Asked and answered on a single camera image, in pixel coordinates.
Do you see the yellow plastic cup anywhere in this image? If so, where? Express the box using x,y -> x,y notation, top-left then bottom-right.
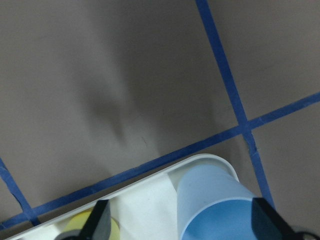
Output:
56,205 -> 120,240

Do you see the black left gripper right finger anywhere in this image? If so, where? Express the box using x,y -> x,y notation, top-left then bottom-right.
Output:
251,197 -> 300,240

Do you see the cream plastic tray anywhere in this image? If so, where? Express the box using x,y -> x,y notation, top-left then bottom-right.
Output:
4,153 -> 239,240

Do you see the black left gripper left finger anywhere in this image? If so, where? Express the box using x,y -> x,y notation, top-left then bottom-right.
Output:
79,200 -> 111,240

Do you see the light blue plastic cup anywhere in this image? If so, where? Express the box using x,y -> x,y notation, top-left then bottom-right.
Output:
176,164 -> 257,240

